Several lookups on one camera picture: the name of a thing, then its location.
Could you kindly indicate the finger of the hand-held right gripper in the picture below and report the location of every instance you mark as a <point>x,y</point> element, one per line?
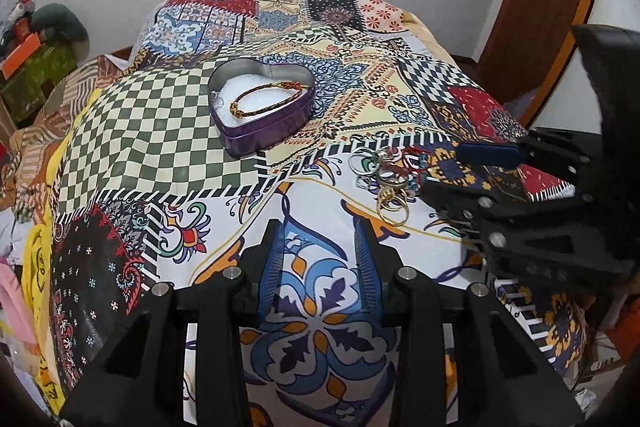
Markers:
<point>530,234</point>
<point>487,155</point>

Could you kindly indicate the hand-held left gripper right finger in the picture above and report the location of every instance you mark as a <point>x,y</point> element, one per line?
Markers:
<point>366,268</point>

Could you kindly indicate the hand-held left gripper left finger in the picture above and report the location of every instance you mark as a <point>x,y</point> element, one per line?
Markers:
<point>271,268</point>

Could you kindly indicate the pile of rings and bangles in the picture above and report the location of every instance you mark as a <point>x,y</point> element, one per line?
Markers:
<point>387,179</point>

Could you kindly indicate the purple heart-shaped tin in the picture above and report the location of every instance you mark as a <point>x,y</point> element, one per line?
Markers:
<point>260,129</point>

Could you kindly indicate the patchwork printed blanket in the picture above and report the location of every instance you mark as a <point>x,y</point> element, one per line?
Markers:
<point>165,132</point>

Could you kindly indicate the yellow printed blanket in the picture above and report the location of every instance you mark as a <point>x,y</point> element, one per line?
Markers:
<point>40,267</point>

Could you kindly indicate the brown striped cloth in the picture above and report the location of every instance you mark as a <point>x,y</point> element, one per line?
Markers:
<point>45,147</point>

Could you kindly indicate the pink cloth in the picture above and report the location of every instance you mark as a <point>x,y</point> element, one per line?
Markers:
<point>12,302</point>

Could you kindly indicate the grey-green cushion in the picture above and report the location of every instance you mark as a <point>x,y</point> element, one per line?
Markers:
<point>62,24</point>

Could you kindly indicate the orange box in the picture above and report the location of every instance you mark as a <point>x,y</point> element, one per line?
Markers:
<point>17,57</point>

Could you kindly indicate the red and white toy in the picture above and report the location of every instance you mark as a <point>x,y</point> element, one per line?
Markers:
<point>15,14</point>

